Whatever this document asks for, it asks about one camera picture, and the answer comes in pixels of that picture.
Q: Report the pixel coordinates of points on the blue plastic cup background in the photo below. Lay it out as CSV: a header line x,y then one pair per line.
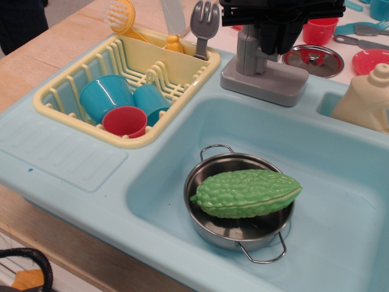
x,y
379,9

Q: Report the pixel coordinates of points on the yellow dish brush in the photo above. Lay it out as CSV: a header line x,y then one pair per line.
x,y
120,17

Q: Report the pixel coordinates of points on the cream toy detergent bottle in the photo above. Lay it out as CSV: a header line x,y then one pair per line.
x,y
365,102

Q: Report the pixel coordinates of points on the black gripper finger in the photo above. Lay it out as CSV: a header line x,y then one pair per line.
x,y
287,36
269,38

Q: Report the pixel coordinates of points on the light blue toy sink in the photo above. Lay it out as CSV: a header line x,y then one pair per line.
x,y
134,194

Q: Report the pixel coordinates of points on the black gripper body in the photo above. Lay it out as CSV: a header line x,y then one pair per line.
x,y
248,14

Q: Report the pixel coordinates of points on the blue toy utensil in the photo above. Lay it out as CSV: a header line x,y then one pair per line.
x,y
348,29

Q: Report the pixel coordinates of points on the grey toy spatula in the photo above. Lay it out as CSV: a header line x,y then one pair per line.
x,y
368,30

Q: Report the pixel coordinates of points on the green toy bitter gourd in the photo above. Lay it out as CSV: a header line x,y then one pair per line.
x,y
245,193

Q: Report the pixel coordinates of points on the toy knife yellow handle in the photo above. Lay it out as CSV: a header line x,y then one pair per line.
x,y
175,23

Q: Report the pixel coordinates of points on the large blue plastic cup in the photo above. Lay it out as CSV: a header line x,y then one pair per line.
x,y
105,93

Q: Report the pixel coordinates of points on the grey toy spoon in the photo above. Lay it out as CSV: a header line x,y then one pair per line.
x,y
364,44

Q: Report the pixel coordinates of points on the red plastic cup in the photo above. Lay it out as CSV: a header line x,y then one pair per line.
x,y
128,121

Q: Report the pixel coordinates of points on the red plastic bowl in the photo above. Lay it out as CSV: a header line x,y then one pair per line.
x,y
319,31

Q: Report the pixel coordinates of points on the grey toy fork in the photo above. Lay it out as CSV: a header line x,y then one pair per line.
x,y
204,25

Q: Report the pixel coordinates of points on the steel pot lid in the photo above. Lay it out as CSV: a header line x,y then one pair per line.
x,y
317,60

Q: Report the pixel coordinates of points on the small blue plastic cup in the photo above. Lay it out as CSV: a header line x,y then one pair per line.
x,y
149,99

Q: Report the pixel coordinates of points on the orange object in bag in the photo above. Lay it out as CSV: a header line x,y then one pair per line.
x,y
28,279

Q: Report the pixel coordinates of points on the red plastic plate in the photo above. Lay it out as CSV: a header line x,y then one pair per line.
x,y
365,61

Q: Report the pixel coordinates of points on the steel pot with handles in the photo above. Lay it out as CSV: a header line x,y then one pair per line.
x,y
244,234

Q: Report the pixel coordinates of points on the grey toy faucet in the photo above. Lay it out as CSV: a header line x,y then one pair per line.
x,y
253,73

